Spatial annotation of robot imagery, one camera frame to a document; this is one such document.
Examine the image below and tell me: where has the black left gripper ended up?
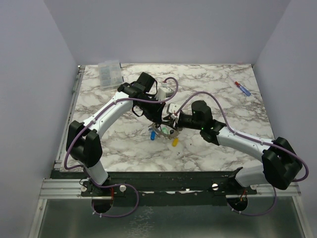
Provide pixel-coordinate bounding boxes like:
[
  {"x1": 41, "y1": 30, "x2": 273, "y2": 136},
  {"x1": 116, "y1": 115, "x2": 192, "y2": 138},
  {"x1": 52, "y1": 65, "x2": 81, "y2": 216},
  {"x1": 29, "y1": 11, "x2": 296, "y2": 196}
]
[{"x1": 137, "y1": 96, "x2": 166, "y2": 125}]

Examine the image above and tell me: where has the yellow key tag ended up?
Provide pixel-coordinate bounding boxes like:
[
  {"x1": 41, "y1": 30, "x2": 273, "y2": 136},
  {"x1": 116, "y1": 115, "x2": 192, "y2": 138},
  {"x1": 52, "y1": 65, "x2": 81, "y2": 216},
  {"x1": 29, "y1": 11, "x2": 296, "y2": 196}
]
[{"x1": 172, "y1": 138, "x2": 179, "y2": 147}]

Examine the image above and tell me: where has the green key tag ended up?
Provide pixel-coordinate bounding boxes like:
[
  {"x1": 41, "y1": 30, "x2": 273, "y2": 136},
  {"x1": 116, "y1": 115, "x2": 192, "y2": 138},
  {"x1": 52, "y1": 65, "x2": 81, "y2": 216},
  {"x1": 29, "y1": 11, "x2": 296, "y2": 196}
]
[{"x1": 162, "y1": 127, "x2": 169, "y2": 134}]

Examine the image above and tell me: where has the blue key tag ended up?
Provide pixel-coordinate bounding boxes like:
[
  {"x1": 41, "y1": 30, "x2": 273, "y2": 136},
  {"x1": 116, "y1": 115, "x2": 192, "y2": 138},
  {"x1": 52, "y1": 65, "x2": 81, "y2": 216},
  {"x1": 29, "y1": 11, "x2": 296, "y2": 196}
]
[{"x1": 150, "y1": 131, "x2": 156, "y2": 141}]

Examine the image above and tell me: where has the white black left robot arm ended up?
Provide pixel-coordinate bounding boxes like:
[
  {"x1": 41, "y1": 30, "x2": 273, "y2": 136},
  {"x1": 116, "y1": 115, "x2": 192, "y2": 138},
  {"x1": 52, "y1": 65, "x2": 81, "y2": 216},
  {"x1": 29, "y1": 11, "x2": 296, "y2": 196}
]
[{"x1": 66, "y1": 72, "x2": 165, "y2": 196}]

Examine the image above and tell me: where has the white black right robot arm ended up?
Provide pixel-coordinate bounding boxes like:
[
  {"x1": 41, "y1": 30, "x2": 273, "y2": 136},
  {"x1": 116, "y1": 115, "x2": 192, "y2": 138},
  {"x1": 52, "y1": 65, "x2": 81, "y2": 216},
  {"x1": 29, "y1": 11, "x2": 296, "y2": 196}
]
[{"x1": 169, "y1": 100, "x2": 303, "y2": 194}]

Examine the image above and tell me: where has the clear plastic parts box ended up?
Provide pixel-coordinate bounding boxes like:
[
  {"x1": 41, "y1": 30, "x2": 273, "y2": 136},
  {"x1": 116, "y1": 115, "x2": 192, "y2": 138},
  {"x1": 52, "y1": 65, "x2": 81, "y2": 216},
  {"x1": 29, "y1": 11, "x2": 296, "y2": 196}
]
[{"x1": 98, "y1": 60, "x2": 124, "y2": 90}]

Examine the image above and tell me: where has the red blue screwdriver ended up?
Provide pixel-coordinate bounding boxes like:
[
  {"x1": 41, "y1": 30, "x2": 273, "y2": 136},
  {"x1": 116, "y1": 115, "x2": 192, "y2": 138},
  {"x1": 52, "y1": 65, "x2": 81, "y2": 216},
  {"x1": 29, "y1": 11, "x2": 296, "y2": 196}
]
[{"x1": 229, "y1": 75, "x2": 251, "y2": 97}]

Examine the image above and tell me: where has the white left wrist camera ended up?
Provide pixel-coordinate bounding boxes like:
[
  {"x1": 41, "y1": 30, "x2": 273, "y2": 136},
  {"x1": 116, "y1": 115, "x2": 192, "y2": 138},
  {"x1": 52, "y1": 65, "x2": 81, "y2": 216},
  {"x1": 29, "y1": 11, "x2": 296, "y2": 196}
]
[{"x1": 155, "y1": 86, "x2": 174, "y2": 101}]

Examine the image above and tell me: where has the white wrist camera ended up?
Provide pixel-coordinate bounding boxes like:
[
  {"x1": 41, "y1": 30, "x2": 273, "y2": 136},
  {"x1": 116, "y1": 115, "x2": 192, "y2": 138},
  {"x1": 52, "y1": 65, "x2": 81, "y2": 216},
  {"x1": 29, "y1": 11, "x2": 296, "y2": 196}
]
[
  {"x1": 155, "y1": 86, "x2": 174, "y2": 101},
  {"x1": 166, "y1": 103, "x2": 181, "y2": 120}
]

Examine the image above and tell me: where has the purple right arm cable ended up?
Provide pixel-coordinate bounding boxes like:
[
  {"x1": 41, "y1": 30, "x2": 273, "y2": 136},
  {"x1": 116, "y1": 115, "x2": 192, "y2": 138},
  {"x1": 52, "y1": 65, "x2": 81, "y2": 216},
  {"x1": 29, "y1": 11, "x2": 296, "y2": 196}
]
[{"x1": 173, "y1": 91, "x2": 310, "y2": 217}]

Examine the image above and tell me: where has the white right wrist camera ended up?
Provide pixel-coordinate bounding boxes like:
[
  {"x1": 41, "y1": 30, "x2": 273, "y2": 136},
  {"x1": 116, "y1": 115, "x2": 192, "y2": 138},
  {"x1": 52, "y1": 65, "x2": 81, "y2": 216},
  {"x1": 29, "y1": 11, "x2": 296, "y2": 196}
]
[{"x1": 166, "y1": 103, "x2": 181, "y2": 120}]

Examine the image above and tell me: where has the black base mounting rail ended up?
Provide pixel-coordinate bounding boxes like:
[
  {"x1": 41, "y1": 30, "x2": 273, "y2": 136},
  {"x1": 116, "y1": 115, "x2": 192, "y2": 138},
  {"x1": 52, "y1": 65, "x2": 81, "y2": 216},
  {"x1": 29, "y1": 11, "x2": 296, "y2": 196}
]
[{"x1": 50, "y1": 170, "x2": 257, "y2": 207}]

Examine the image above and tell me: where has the aluminium extrusion frame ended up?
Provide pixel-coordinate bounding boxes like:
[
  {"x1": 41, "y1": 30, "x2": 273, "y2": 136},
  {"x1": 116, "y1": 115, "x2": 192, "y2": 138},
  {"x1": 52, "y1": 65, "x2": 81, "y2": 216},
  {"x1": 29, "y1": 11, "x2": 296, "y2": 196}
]
[{"x1": 28, "y1": 65, "x2": 85, "y2": 238}]

